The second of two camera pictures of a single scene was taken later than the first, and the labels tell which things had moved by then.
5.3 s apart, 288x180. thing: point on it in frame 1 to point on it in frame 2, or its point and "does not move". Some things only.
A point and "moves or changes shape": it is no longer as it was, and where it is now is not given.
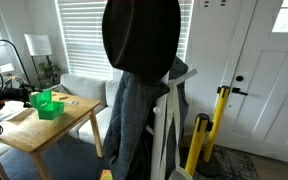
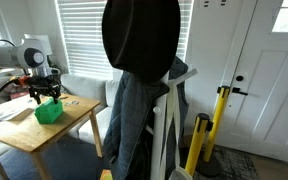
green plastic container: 47,109 moves or changes shape
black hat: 141,36 does not move
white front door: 269,120 does not move
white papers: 10,110 does not move
